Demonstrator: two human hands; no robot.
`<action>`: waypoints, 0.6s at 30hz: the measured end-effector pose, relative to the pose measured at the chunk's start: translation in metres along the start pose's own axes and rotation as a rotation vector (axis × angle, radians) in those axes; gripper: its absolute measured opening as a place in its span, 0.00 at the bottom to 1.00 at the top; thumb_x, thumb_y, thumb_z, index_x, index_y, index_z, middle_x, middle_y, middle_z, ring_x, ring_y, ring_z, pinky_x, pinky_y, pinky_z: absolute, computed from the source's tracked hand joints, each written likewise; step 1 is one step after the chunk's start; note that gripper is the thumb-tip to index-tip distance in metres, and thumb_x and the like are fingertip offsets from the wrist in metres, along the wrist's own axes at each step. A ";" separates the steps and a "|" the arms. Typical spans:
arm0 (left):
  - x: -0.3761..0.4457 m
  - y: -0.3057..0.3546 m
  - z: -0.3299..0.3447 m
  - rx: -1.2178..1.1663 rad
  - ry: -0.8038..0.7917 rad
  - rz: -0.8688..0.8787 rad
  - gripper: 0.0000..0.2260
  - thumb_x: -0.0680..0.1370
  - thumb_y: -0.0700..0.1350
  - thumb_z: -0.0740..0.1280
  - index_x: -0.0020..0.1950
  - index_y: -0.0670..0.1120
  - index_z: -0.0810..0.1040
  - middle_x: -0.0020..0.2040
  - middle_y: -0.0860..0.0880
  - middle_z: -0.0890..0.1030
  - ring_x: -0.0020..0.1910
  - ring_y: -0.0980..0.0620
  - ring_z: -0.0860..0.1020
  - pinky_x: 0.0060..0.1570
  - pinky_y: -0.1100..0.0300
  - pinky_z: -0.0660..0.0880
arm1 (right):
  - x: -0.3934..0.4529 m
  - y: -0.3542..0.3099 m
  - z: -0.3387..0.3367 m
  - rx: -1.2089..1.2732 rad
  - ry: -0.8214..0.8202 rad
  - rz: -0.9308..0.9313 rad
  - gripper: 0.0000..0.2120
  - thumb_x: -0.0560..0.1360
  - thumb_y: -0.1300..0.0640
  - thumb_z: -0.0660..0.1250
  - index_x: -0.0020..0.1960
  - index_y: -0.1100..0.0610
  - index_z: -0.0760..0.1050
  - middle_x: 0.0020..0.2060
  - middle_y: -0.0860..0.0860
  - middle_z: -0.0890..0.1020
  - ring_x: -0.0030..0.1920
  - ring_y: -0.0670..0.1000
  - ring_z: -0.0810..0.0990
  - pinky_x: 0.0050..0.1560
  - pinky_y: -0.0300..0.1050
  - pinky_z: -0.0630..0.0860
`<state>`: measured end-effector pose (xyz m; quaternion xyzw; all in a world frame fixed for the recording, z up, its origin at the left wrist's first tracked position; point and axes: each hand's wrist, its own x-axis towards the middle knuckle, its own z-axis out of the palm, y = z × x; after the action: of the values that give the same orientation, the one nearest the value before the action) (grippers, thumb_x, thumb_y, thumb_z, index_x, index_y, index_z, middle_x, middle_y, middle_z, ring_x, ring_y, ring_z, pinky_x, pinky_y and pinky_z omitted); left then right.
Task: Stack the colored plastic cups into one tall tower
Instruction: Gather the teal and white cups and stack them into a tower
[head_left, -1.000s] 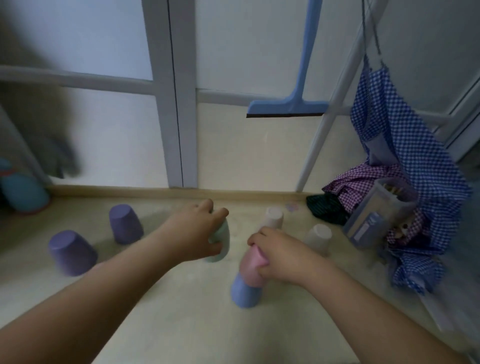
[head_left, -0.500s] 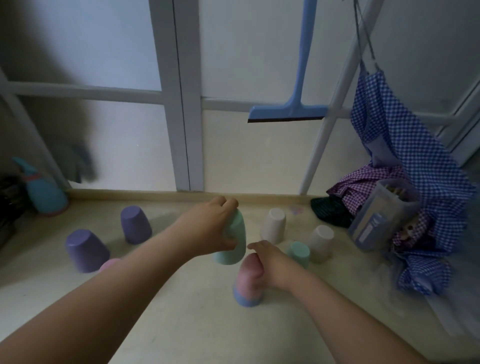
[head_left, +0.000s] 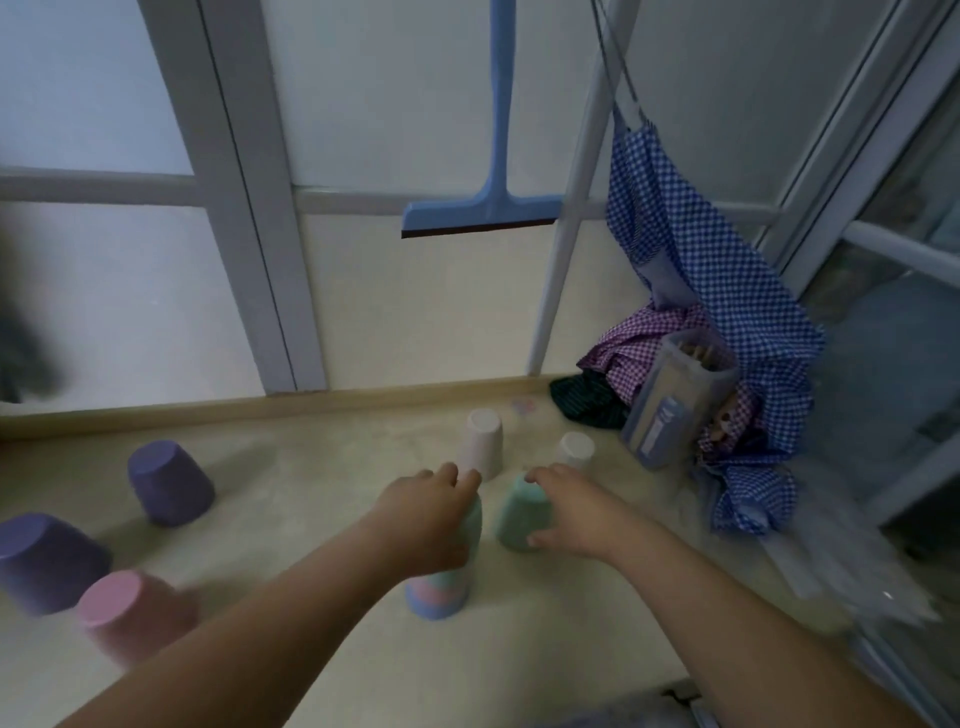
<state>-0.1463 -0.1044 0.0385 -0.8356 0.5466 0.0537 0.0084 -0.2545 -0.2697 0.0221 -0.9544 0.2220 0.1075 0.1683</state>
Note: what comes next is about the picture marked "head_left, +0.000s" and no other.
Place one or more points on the white pole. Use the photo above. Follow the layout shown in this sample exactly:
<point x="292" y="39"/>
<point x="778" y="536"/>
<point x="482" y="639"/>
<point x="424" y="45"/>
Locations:
<point x="577" y="187"/>

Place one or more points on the beige baseboard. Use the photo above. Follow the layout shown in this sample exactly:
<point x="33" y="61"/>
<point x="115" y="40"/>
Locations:
<point x="225" y="412"/>

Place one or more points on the white sliding door frame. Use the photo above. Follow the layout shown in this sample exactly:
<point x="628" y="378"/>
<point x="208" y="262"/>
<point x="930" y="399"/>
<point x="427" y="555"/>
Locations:
<point x="870" y="187"/>

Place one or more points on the person's right hand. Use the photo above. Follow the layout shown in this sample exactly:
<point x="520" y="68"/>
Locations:
<point x="585" y="517"/>

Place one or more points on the person's left forearm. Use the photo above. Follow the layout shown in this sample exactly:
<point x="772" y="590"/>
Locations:
<point x="247" y="630"/>

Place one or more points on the blue plastic cup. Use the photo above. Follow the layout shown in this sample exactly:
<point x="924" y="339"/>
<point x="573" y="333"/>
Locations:
<point x="436" y="609"/>

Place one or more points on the person's right forearm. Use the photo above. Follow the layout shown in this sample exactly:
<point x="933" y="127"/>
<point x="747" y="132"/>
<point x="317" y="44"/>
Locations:
<point x="750" y="637"/>

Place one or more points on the small doll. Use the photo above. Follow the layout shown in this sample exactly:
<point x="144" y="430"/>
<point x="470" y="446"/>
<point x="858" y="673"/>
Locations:
<point x="724" y="431"/>

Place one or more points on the person's left thumb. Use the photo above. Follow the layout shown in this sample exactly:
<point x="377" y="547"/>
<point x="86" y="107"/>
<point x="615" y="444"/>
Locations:
<point x="459" y="559"/>

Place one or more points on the white plastic cup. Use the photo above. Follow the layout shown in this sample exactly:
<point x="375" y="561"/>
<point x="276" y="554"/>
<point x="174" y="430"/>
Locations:
<point x="577" y="450"/>

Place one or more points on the white window frame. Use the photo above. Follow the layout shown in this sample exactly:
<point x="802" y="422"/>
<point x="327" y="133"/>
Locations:
<point x="247" y="225"/>

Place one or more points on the person's right thumb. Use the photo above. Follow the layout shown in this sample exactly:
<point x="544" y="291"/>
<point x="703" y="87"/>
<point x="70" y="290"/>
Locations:
<point x="543" y="541"/>

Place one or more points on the dark green cloth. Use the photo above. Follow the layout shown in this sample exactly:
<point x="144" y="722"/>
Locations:
<point x="589" y="401"/>

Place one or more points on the blue checked apron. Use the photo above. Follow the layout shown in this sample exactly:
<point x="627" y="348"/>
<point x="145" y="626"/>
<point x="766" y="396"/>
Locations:
<point x="720" y="277"/>

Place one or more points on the purple checked cloth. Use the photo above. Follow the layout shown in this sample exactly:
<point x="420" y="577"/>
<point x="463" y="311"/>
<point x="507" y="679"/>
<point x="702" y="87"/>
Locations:
<point x="637" y="349"/>

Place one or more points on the person's left hand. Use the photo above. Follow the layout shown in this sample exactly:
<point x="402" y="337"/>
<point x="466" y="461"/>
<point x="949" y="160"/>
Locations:
<point x="420" y="525"/>

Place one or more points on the blue squeegee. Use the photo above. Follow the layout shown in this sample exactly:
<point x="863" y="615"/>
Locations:
<point x="498" y="150"/>

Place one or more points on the purple plastic cup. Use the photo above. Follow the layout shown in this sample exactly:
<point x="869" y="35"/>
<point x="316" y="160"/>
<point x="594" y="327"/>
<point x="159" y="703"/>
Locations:
<point x="171" y="484"/>
<point x="49" y="562"/>

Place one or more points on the teal plastic cup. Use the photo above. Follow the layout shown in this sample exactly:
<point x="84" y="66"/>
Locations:
<point x="521" y="517"/>
<point x="475" y="529"/>

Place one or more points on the white fluffy mop head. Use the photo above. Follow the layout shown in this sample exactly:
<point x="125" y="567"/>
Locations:
<point x="847" y="555"/>

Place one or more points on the beige plastic cup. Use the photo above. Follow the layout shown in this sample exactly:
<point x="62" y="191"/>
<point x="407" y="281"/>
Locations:
<point x="483" y="442"/>

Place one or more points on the clear plastic container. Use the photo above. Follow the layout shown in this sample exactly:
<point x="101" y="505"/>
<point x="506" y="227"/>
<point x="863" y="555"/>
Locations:
<point x="671" y="412"/>

